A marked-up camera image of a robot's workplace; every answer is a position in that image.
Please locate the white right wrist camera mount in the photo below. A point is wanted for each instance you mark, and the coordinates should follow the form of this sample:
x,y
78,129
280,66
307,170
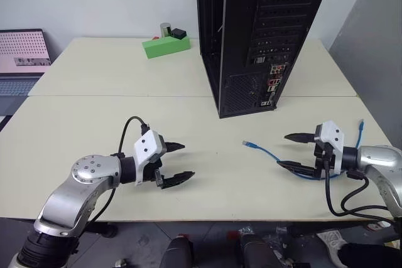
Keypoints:
x,y
333,136

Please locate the green rectangular box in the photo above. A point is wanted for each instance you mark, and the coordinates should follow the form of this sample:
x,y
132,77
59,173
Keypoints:
x,y
166,46

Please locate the white sneaker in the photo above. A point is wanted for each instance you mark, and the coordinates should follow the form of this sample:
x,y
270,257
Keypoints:
x,y
333,244

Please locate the black table leg foot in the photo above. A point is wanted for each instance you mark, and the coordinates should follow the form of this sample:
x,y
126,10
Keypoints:
x,y
102,229

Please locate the black computer tower case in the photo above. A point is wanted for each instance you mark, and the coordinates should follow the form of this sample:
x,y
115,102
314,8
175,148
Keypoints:
x,y
238,45

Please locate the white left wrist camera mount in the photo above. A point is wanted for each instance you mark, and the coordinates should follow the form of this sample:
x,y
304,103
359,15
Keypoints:
x,y
147,148

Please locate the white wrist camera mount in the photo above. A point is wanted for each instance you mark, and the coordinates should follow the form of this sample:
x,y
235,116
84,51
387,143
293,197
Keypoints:
x,y
333,136
147,148

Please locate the grey partition panel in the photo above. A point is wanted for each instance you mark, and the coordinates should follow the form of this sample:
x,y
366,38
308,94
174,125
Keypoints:
x,y
367,45

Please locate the silver metal cylinder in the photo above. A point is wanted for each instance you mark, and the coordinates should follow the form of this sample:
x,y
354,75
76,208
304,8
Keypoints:
x,y
165,29

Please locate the small black box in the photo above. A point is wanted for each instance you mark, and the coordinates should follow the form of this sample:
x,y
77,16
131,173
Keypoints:
x,y
178,33

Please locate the dark rounded shape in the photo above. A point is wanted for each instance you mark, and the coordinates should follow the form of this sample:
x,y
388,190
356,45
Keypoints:
x,y
177,252
257,252

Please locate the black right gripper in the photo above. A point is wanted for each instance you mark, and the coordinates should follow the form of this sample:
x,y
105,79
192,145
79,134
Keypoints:
x,y
323,159

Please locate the open laptop with pink screen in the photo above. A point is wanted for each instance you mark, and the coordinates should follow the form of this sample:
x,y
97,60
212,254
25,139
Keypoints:
x,y
22,51

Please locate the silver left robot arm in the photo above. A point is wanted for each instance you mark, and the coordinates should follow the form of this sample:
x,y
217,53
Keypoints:
x,y
94,167

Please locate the black trouser leg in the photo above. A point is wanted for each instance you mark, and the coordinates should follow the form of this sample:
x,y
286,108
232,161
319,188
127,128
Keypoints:
x,y
370,255

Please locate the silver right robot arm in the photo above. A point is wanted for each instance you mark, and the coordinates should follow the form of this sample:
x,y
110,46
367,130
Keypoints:
x,y
377,158

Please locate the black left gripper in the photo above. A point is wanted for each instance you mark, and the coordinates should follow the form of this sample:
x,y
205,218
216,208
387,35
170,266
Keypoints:
x,y
152,172

